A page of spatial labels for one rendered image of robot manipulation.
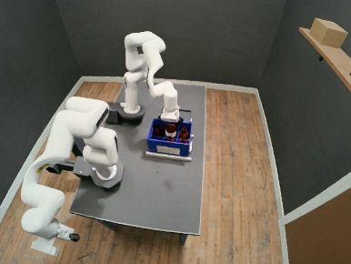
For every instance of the black shallow tray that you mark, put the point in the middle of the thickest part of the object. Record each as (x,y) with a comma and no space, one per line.
(185,114)

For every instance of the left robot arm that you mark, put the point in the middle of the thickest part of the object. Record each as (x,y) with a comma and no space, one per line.
(151,59)

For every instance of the blue box with white label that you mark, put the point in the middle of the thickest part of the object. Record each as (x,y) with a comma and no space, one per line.
(159,145)

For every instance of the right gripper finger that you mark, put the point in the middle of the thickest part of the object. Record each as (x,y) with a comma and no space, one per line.
(74,237)

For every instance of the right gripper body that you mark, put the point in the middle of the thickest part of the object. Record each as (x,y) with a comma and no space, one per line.
(65,234)

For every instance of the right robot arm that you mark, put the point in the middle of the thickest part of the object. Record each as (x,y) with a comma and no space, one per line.
(87,117)

